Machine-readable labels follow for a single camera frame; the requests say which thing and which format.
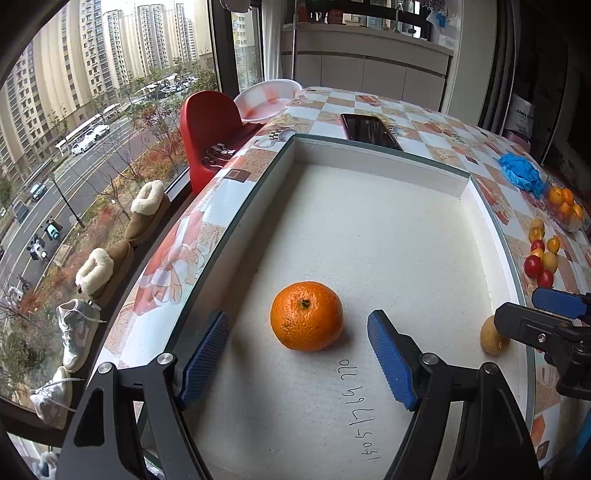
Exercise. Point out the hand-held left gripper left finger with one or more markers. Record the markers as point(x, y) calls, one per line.
point(205, 360)

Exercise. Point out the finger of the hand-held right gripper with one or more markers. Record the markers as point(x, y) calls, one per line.
point(561, 302)
point(526, 325)

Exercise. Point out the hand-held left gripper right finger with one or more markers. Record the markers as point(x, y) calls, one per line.
point(392, 360)

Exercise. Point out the tan round fruit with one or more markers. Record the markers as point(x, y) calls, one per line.
point(491, 338)

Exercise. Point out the yellow cherry tomato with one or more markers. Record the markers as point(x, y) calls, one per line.
point(535, 234)
point(536, 253)
point(537, 224)
point(553, 243)
point(550, 261)

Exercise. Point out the orange mandarin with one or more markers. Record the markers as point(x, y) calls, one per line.
point(307, 322)

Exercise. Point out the white foam tray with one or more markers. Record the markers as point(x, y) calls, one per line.
point(369, 230)

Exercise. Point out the red cherry tomato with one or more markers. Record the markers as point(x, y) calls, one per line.
point(545, 278)
point(532, 266)
point(538, 245)

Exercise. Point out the glass bowl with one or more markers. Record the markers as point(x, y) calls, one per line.
point(569, 224)

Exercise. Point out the orange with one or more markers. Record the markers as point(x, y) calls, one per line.
point(555, 196)
point(568, 195)
point(564, 210)
point(577, 211)

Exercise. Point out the grey white sneaker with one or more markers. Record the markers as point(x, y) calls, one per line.
point(51, 399)
point(76, 330)

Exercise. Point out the brown fleece boot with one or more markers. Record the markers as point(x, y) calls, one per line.
point(147, 210)
point(104, 272)

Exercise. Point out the pink plastic stool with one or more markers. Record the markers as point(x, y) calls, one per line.
point(517, 137)

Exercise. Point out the white printed bag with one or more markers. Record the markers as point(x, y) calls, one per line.
point(521, 117)

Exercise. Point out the black white cloth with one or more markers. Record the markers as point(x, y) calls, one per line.
point(217, 154)

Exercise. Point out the black smartphone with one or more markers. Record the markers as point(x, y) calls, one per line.
point(369, 131)

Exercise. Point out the red plastic chair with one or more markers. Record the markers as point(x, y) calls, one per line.
point(203, 120)

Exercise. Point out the white plastic basin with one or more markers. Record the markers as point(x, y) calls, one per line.
point(268, 99)

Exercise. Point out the white counter cabinet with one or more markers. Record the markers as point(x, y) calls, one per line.
point(369, 69)

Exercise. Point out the metal pole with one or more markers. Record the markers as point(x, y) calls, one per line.
point(293, 50)

